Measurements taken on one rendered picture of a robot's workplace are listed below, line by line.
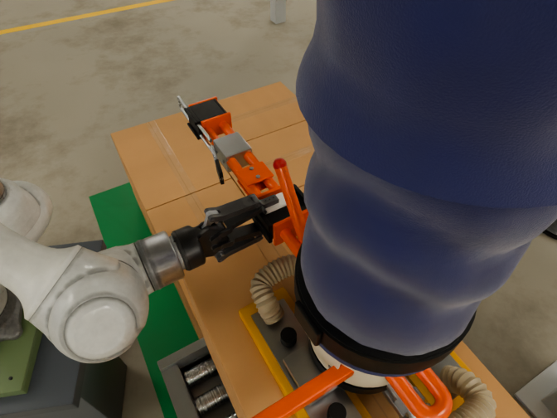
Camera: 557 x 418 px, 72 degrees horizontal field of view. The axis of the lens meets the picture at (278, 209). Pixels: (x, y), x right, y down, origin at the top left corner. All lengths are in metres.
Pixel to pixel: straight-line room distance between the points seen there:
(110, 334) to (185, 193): 1.30
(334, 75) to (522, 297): 2.16
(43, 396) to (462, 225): 1.08
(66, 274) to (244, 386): 0.36
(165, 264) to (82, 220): 1.93
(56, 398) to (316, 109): 1.03
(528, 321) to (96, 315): 2.07
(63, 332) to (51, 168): 2.56
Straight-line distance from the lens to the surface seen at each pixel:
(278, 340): 0.72
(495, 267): 0.37
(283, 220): 0.68
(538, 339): 2.26
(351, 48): 0.23
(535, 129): 0.22
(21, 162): 3.16
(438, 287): 0.34
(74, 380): 1.18
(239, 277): 0.80
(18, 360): 1.23
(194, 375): 1.30
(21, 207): 1.16
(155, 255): 0.66
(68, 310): 0.47
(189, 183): 1.77
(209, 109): 0.96
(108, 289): 0.47
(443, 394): 0.61
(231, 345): 0.74
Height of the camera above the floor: 1.76
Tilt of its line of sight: 49 degrees down
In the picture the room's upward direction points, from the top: straight up
